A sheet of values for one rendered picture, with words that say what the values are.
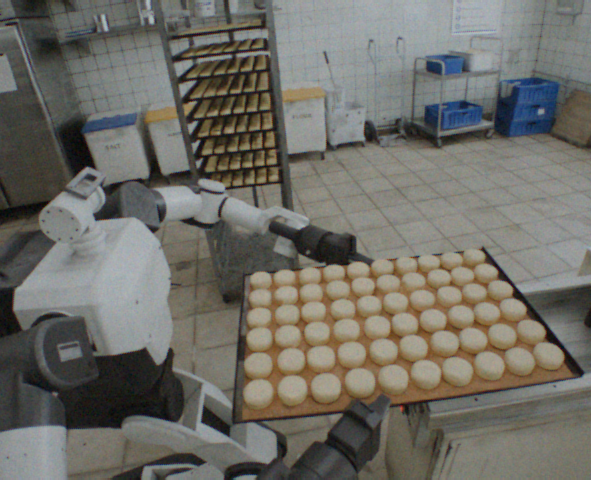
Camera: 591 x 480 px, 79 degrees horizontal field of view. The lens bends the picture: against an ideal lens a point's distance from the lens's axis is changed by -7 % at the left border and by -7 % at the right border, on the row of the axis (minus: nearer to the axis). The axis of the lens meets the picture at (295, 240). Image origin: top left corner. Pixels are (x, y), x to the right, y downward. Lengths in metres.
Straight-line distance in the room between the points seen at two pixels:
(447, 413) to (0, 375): 0.72
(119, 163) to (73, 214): 3.70
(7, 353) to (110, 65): 4.35
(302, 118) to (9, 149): 2.83
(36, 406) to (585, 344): 1.09
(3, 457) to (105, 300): 0.24
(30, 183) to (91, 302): 3.79
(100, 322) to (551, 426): 0.89
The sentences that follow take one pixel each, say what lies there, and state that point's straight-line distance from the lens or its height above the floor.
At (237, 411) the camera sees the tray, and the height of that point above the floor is 1.00.
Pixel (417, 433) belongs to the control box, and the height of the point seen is 0.76.
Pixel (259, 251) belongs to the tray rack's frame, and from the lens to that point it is 2.60.
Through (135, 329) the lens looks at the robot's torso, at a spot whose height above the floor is 1.13.
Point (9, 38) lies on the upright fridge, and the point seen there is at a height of 1.64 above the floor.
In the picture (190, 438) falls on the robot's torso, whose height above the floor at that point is 0.76.
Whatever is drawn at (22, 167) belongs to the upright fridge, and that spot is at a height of 0.54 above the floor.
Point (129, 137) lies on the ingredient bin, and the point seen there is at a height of 0.58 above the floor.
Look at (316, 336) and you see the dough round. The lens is 0.76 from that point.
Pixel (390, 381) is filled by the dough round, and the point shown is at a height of 1.02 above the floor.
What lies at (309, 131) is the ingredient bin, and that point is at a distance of 4.24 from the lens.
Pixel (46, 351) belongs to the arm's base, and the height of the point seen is 1.23.
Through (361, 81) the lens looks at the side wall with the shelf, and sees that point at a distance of 4.99.
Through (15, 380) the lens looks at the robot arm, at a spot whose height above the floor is 1.22.
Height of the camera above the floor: 1.56
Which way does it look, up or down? 32 degrees down
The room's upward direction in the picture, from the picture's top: 6 degrees counter-clockwise
